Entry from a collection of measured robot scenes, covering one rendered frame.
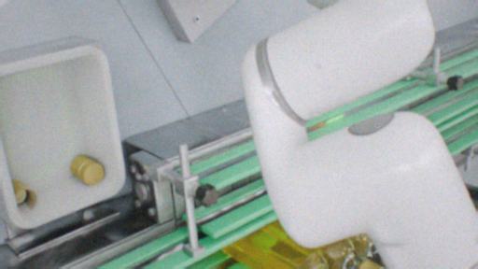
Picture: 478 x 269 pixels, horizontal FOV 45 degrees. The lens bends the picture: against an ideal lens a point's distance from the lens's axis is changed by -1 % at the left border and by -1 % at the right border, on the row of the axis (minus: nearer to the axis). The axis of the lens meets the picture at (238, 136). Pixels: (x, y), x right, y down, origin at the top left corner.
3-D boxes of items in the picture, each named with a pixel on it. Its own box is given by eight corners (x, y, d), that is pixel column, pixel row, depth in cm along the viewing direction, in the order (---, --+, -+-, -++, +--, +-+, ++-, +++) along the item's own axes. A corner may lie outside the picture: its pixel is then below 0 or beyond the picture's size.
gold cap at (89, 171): (85, 179, 90) (99, 189, 87) (65, 173, 88) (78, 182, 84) (94, 158, 90) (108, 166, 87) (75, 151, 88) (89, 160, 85)
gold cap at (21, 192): (27, 183, 79) (15, 174, 82) (6, 201, 78) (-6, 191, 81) (42, 201, 81) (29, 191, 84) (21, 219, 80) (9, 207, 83)
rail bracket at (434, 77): (395, 79, 119) (454, 92, 110) (396, 44, 116) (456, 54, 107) (406, 75, 122) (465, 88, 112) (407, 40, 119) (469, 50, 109)
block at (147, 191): (132, 211, 92) (156, 227, 87) (123, 156, 88) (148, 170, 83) (151, 203, 94) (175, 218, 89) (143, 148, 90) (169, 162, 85)
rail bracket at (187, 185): (159, 237, 87) (210, 273, 79) (144, 134, 81) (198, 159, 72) (175, 230, 89) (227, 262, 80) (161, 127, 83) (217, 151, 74)
